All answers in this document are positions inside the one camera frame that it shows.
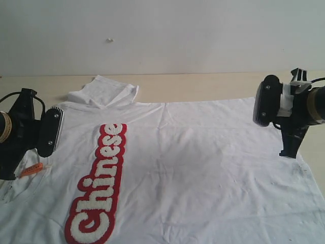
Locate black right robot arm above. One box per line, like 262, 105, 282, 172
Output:
275, 68, 324, 158

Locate white t-shirt red lettering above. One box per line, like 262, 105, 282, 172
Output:
1, 76, 324, 243

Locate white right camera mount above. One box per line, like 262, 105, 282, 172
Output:
277, 81, 311, 117

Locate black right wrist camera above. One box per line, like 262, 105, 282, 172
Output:
253, 75, 283, 127

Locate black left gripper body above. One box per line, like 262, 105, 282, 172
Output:
1, 88, 46, 180

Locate orange neck label tag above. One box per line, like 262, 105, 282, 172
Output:
19, 163, 43, 178

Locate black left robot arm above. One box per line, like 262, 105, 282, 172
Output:
1, 88, 46, 180

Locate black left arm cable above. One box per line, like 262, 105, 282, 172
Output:
0, 91, 48, 120

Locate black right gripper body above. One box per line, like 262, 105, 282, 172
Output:
278, 68, 313, 159

